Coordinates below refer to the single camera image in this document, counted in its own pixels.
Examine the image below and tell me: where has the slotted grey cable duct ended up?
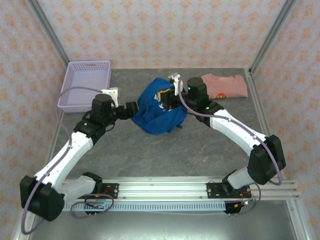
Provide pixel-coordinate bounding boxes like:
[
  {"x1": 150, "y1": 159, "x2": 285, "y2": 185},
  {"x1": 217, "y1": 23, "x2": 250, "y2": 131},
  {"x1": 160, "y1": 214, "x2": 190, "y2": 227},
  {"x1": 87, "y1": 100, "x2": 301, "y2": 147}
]
[{"x1": 62, "y1": 201, "x2": 227, "y2": 213}]

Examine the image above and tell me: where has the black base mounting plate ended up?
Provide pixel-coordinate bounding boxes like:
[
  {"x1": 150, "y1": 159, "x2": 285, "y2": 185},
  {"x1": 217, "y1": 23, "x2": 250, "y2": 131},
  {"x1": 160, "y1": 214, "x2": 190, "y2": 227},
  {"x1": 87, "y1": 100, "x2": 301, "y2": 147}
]
[
  {"x1": 99, "y1": 183, "x2": 120, "y2": 200},
  {"x1": 206, "y1": 182, "x2": 251, "y2": 200}
]

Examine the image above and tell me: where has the wide aluminium base rail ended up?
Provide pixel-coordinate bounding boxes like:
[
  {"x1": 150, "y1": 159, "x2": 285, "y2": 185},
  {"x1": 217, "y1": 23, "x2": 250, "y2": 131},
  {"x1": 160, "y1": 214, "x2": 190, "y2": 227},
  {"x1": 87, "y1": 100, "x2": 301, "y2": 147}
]
[{"x1": 59, "y1": 176, "x2": 300, "y2": 201}]

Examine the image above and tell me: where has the pink folded t-shirt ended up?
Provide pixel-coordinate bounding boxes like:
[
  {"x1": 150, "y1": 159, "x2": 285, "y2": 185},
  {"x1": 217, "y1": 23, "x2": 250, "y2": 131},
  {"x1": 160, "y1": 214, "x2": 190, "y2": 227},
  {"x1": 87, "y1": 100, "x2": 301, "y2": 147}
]
[{"x1": 200, "y1": 73, "x2": 249, "y2": 100}]

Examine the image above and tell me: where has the blue t-shirt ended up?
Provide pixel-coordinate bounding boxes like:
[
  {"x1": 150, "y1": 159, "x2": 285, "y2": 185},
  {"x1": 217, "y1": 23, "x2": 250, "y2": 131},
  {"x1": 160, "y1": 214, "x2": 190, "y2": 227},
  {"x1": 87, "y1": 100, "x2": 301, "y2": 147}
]
[{"x1": 131, "y1": 77, "x2": 188, "y2": 136}]

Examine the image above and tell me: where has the lavender plastic basket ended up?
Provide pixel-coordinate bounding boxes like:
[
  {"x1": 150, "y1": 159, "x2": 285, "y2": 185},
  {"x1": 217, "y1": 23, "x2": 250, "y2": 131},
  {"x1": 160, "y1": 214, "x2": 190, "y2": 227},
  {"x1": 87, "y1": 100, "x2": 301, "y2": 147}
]
[{"x1": 57, "y1": 59, "x2": 112, "y2": 114}]

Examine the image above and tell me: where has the aluminium frame post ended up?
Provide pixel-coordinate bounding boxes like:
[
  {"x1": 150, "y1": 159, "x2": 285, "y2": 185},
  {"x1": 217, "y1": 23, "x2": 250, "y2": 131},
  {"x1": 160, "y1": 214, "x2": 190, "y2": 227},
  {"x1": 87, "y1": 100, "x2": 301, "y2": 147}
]
[
  {"x1": 249, "y1": 0, "x2": 298, "y2": 73},
  {"x1": 26, "y1": 0, "x2": 71, "y2": 69}
]

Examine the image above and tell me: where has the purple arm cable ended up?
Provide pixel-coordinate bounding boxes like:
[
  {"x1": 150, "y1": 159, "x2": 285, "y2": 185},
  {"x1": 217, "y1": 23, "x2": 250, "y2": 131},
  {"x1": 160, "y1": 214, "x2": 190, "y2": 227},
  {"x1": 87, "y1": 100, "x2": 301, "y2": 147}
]
[
  {"x1": 177, "y1": 79, "x2": 285, "y2": 216},
  {"x1": 21, "y1": 86, "x2": 115, "y2": 235}
]

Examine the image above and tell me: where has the small controller board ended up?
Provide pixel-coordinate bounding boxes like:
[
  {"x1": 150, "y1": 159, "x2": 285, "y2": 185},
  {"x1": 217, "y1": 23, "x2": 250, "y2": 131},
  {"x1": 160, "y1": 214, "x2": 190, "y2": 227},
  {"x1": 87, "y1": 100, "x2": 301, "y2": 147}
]
[
  {"x1": 232, "y1": 199, "x2": 254, "y2": 210},
  {"x1": 84, "y1": 199, "x2": 106, "y2": 210}
]

